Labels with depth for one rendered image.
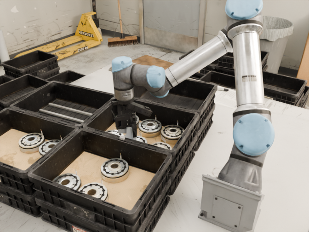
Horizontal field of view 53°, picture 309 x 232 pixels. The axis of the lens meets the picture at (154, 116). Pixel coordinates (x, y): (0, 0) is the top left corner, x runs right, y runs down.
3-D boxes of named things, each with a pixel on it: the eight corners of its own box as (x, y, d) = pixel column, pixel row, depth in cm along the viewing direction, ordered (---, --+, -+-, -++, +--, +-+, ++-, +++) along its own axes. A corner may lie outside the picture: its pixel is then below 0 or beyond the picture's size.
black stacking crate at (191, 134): (197, 136, 138) (199, 114, 132) (172, 178, 115) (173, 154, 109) (121, 116, 152) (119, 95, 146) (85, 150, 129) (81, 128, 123)
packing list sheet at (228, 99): (262, 97, 189) (262, 96, 189) (248, 114, 173) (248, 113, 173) (213, 84, 205) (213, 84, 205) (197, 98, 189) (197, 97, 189)
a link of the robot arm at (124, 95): (130, 81, 120) (136, 89, 113) (131, 92, 122) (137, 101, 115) (111, 84, 118) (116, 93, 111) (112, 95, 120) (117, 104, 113)
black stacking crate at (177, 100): (215, 105, 161) (218, 85, 154) (197, 135, 138) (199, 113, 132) (147, 90, 175) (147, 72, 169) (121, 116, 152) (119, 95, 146)
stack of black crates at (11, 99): (39, 119, 274) (27, 73, 250) (62, 130, 259) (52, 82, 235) (-3, 142, 246) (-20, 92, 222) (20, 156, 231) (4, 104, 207)
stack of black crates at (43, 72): (47, 90, 321) (37, 49, 297) (66, 98, 306) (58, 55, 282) (13, 107, 293) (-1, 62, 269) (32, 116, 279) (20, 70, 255)
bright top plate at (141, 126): (165, 123, 138) (165, 122, 138) (154, 135, 131) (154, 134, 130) (145, 118, 142) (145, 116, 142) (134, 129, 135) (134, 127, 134)
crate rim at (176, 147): (199, 117, 133) (200, 113, 131) (173, 158, 110) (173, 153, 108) (119, 99, 147) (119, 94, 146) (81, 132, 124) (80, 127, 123)
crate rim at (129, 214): (173, 159, 110) (173, 153, 108) (133, 221, 87) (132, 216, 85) (81, 132, 124) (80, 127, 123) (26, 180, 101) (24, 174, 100)
